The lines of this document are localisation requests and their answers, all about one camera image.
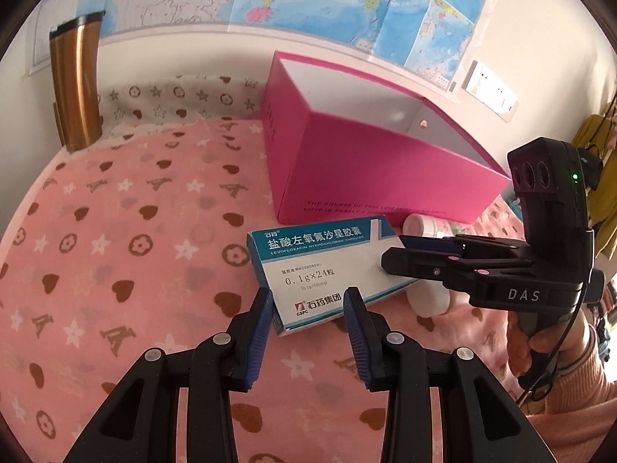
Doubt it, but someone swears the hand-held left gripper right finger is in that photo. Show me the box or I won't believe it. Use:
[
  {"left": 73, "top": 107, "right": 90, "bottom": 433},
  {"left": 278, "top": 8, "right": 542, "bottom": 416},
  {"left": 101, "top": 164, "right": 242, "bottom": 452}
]
[{"left": 343, "top": 287, "right": 562, "bottom": 463}]

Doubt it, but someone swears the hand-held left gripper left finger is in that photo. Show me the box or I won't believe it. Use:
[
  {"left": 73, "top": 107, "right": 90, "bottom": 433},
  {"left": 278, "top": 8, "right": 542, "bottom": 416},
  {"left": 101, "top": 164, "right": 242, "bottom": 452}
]
[{"left": 62, "top": 288, "right": 275, "bottom": 463}]

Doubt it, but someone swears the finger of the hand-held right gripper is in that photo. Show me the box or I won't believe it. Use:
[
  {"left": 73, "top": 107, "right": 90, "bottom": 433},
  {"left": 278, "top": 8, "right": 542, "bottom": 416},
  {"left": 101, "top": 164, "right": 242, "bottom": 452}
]
[
  {"left": 381, "top": 247, "right": 531, "bottom": 295},
  {"left": 399, "top": 234, "right": 528, "bottom": 261}
]

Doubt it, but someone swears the plain white plastic bottle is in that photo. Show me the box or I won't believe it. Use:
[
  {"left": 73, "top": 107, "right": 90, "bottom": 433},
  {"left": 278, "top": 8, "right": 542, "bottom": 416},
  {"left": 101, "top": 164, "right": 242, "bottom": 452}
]
[{"left": 405, "top": 282, "right": 451, "bottom": 318}]

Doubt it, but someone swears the white and teal medicine box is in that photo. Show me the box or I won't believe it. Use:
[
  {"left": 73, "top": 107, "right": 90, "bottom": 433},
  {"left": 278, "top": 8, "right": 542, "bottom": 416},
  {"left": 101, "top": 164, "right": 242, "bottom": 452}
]
[{"left": 247, "top": 215, "right": 410, "bottom": 337}]

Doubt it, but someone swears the pink cardboard box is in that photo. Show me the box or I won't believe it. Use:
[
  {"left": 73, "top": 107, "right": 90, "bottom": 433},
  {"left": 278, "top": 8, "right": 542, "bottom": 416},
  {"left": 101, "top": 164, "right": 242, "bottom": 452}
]
[{"left": 260, "top": 51, "right": 512, "bottom": 227}]

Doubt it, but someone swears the person's right forearm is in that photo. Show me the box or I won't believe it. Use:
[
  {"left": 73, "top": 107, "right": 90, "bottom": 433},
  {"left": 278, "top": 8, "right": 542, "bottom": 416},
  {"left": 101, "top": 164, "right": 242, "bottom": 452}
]
[{"left": 511, "top": 328, "right": 617, "bottom": 463}]

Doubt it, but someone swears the person's right hand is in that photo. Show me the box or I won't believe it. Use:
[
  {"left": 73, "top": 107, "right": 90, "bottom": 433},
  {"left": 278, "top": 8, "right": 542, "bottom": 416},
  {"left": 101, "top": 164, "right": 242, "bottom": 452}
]
[{"left": 506, "top": 306, "right": 593, "bottom": 367}]

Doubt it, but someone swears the white labelled plastic bottle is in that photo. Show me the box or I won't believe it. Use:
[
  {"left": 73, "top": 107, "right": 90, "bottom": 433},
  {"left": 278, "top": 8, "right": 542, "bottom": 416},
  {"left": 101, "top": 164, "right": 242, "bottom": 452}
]
[{"left": 404, "top": 213, "right": 456, "bottom": 238}]

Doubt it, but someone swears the yellow hanging clothing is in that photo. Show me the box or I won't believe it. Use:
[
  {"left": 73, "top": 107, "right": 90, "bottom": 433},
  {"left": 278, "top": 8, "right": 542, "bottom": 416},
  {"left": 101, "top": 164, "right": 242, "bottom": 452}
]
[{"left": 571, "top": 113, "right": 617, "bottom": 256}]

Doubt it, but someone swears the pink printed blanket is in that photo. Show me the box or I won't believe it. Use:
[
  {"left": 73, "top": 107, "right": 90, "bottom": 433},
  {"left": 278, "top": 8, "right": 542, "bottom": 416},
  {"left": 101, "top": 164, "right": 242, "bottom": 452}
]
[{"left": 0, "top": 74, "right": 617, "bottom": 463}]

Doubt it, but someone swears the bronze metal thermos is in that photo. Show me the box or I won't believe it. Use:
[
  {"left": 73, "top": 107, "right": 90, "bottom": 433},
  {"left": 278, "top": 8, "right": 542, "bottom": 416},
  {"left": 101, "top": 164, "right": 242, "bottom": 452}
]
[{"left": 48, "top": 10, "right": 104, "bottom": 152}]

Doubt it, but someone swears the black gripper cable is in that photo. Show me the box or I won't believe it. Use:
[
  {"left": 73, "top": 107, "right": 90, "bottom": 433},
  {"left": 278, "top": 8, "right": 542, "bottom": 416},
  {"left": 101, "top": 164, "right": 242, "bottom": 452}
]
[{"left": 516, "top": 275, "right": 591, "bottom": 406}]

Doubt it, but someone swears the white wall socket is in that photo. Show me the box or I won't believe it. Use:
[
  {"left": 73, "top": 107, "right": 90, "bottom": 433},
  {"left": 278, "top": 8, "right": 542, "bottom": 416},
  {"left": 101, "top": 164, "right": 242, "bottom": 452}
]
[{"left": 465, "top": 60, "right": 521, "bottom": 119}]

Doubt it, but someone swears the colourful wall map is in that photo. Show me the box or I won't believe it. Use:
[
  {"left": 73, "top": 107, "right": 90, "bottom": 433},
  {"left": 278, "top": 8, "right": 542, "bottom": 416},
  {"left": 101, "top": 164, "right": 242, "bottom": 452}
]
[{"left": 29, "top": 0, "right": 497, "bottom": 92}]

